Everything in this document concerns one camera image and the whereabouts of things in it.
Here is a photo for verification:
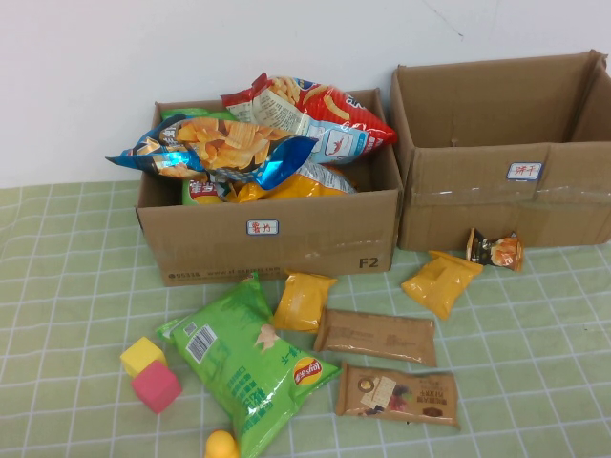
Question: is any blue shrimp chip bag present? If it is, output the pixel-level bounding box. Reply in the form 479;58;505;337
105;114;320;192

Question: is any small yellow snack packet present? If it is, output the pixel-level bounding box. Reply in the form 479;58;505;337
271;270;339;334
400;250;484;321

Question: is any red fries snack bag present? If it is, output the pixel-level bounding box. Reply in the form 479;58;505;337
220;71;399;166

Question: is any small black orange snack packet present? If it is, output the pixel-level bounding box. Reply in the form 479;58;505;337
466;227;525;273

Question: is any cardboard box printed F2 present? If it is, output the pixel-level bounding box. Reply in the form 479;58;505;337
133;88;405;287

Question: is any orange yellow chip bag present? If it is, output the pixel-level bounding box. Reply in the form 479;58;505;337
223;161;359;204

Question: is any white blue-bordered label sticker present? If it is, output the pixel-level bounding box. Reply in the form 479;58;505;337
245;219;280;237
507;160;544;181

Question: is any green cucumber Lays chip bag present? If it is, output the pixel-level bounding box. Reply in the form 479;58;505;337
159;107;231;206

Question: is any plain brown biscuit packet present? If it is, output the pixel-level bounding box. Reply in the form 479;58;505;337
313;308;438;368

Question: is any large brown cardboard box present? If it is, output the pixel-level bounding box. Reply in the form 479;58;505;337
389;49;611;253

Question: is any brown picture biscuit packet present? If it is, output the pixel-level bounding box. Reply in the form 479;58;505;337
334;361;462;430

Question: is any yellow foam cube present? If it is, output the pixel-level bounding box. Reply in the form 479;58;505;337
118;336;168;378

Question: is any pink foam cube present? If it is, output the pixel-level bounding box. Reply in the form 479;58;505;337
130;360;183;415

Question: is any yellow ball toy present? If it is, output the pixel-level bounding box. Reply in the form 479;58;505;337
203;429;240;458

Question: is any green checkered tablecloth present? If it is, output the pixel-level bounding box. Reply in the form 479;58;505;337
0;180;611;458

